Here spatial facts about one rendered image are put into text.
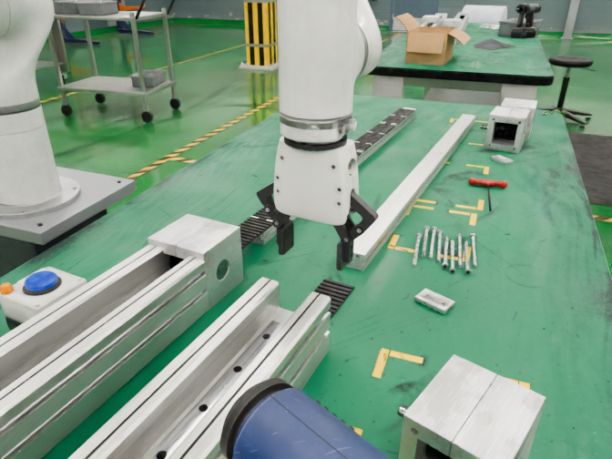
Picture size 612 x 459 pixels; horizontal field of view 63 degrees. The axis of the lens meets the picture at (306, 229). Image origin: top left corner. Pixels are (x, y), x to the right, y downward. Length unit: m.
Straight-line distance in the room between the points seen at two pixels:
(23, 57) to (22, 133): 0.13
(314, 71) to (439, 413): 0.35
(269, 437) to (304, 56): 0.37
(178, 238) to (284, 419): 0.48
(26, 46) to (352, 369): 0.78
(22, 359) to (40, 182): 0.51
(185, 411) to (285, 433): 0.27
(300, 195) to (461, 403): 0.29
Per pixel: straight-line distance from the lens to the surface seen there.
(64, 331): 0.66
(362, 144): 1.32
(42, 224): 1.02
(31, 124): 1.06
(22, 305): 0.74
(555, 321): 0.79
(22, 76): 1.04
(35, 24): 1.06
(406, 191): 1.05
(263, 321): 0.63
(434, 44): 2.71
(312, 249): 0.88
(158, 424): 0.52
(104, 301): 0.69
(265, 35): 7.06
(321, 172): 0.58
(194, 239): 0.73
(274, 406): 0.30
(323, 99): 0.55
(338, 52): 0.54
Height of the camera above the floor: 1.22
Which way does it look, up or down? 28 degrees down
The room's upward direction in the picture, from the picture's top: straight up
